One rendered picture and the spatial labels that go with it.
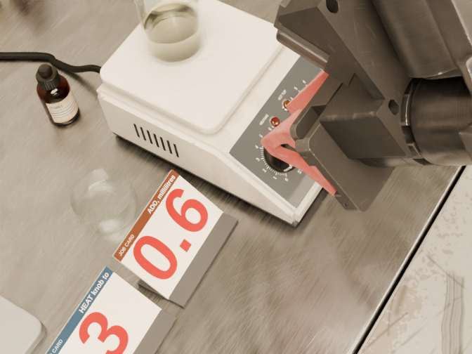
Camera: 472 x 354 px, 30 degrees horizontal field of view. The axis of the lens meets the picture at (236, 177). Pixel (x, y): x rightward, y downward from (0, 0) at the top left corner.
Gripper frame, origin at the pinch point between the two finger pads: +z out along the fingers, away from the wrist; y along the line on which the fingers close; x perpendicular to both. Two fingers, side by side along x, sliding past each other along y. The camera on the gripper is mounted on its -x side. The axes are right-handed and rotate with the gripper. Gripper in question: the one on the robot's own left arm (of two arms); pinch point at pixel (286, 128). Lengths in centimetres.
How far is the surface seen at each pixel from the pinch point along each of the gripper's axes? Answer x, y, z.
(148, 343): 7.5, 15.7, 11.1
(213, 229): 6.6, 4.6, 12.1
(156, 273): 4.9, 10.8, 12.2
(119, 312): 4.3, 15.2, 12.1
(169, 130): -1.8, 1.1, 12.7
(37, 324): 1.6, 19.2, 17.2
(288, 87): 2.3, -7.6, 8.3
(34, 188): -3.5, 9.3, 24.9
